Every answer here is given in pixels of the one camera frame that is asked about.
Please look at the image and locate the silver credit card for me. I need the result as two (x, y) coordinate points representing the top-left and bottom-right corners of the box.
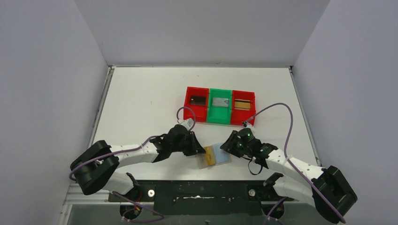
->
(212, 97), (230, 107)

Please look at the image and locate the left red plastic bin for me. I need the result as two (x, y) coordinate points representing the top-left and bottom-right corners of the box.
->
(184, 87), (210, 122)

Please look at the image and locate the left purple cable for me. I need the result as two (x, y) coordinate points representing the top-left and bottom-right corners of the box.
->
(69, 106), (197, 224)

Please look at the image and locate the red plastic bin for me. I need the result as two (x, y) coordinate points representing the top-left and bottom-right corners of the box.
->
(184, 87), (210, 122)
(230, 90), (256, 126)

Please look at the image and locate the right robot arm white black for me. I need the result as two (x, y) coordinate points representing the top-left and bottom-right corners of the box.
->
(220, 128), (358, 224)

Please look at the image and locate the gold striped card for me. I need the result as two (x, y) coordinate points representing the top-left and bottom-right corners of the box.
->
(204, 146), (217, 166)

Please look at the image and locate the green plastic bin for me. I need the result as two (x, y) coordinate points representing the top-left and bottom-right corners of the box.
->
(207, 89), (232, 124)

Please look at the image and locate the black credit card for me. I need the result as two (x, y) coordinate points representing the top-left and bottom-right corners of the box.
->
(189, 95), (207, 106)

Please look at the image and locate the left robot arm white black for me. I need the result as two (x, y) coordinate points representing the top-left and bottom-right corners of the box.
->
(69, 124), (206, 200)

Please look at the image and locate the right red plastic bin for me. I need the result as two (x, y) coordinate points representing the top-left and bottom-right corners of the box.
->
(230, 90), (256, 126)

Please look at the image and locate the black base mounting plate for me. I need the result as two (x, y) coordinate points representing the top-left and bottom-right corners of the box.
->
(125, 180), (281, 216)

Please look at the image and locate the gold credit card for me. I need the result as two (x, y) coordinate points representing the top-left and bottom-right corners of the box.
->
(234, 99), (251, 111)

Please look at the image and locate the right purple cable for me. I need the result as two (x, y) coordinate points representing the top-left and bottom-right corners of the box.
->
(242, 103), (346, 225)

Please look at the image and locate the purple cable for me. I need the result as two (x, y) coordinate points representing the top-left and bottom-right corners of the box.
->
(69, 106), (197, 224)
(242, 103), (346, 225)

